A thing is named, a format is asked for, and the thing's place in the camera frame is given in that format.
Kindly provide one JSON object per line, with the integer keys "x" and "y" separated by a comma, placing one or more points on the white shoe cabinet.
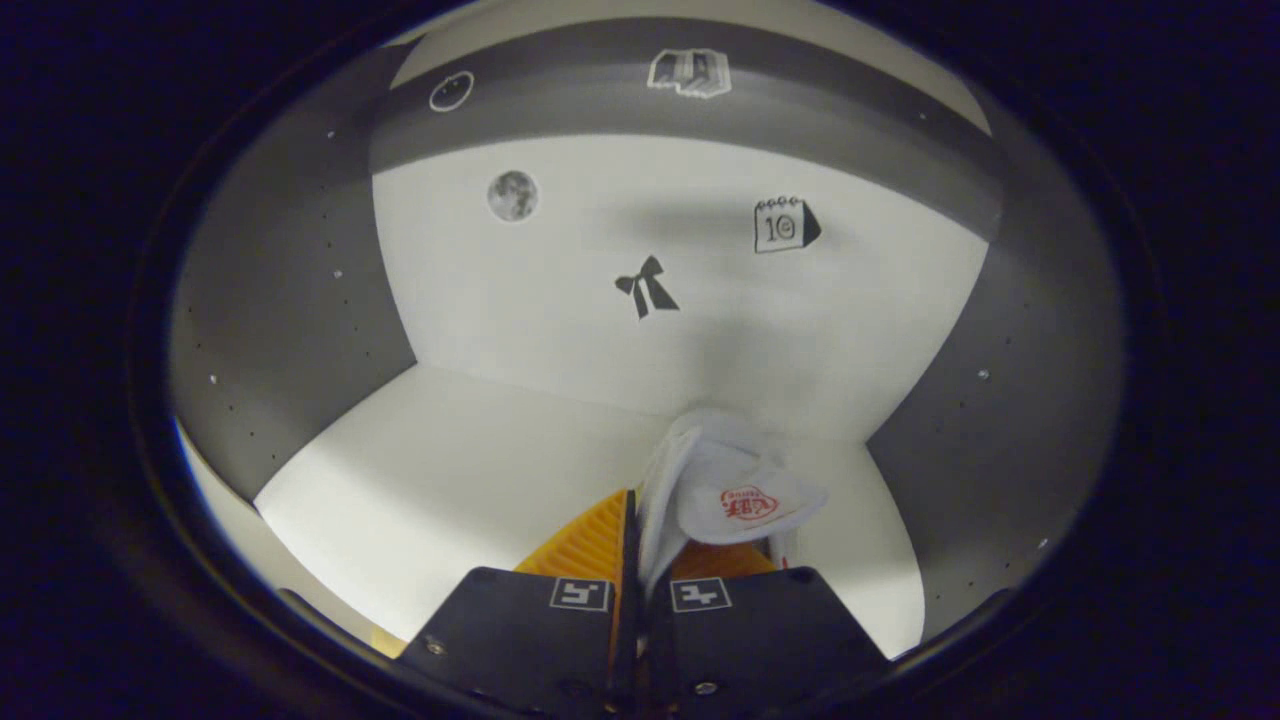
{"x": 560, "y": 260}

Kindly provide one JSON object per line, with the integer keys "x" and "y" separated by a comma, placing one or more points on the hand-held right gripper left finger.
{"x": 520, "y": 640}

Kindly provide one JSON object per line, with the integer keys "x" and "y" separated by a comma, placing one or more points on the white canvas shoe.
{"x": 720, "y": 480}

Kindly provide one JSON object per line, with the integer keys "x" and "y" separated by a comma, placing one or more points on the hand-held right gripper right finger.
{"x": 760, "y": 640}

